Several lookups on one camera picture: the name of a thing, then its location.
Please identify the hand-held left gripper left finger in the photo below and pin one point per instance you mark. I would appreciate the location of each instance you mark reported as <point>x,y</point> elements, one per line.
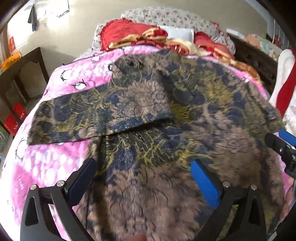
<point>81,184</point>

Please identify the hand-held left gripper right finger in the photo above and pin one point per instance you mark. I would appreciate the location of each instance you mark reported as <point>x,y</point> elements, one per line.
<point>203,183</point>

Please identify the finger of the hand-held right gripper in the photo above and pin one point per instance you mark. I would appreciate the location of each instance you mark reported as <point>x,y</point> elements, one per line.
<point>276,142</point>
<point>288,138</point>

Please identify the brown floral garment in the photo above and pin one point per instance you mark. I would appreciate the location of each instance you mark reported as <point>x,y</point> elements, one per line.
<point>148,143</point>

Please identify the pink penguin blanket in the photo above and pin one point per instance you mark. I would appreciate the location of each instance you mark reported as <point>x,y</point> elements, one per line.
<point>46,157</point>

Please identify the white armchair with red cover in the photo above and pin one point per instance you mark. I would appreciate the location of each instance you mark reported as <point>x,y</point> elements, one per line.
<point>286,88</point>

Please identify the dark carved wooden headboard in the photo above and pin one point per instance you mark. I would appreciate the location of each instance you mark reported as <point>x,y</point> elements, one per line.
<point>254,60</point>

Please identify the red gift box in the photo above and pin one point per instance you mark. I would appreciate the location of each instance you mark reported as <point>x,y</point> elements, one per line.
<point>10,125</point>
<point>20,111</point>

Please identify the pastel plastic bags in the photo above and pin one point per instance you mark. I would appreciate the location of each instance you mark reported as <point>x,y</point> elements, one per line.
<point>259,42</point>

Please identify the small red pillow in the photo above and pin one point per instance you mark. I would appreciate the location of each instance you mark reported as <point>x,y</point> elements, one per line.
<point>208,41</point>

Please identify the dark wooden table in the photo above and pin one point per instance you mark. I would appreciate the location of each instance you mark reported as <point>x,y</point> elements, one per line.
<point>25,74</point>

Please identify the gold and red satin quilt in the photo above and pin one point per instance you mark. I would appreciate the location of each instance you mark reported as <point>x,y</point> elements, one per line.
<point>180,46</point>

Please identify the yellow sign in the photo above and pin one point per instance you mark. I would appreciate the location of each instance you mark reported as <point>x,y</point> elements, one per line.
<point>10,60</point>

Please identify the white folded cloth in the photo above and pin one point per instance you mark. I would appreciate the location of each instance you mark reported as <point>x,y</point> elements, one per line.
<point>178,33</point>

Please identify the large red fringed pillow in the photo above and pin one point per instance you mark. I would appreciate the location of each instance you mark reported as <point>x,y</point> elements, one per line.
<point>120,32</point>

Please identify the dark hanging cloth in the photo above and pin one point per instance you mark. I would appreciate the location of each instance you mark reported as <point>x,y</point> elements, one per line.
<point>32,18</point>

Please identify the red wall sticker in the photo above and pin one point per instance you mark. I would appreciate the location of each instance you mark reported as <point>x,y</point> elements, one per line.
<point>12,43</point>

